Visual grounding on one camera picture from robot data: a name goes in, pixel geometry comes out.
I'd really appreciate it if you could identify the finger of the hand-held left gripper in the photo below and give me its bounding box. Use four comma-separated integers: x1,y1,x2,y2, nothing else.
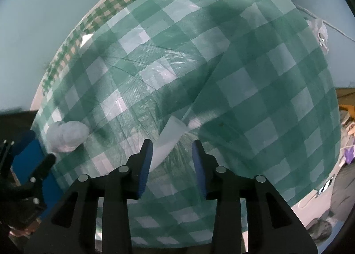
27,153,57,212

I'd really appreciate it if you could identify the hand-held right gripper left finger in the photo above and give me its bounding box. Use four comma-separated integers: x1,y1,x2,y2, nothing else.
24,139,154,254

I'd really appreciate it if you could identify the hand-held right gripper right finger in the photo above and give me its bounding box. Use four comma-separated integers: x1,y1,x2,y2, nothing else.
191,139,318,254

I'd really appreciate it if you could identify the clear plastic bag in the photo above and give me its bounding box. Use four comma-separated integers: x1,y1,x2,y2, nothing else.
94,46,217,216

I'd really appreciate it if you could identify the white crumpled cloth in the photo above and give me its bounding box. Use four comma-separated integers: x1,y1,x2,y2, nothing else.
45,120,90,153

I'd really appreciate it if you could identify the large black object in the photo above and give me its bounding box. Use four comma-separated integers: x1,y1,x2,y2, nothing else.
0,108,38,145

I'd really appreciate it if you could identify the green checked tablecloth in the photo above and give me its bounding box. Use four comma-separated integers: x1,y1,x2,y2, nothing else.
30,0,342,247

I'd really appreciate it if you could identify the black phone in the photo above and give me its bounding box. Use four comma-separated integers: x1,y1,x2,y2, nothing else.
316,176,335,198

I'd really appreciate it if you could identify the grey fluffy item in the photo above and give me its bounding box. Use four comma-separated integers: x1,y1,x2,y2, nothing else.
306,219,334,244

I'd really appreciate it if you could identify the purple item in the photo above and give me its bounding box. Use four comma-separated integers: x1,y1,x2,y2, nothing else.
342,143,355,166

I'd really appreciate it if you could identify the white power adapter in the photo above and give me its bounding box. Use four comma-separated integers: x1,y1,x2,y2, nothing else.
309,18,331,55

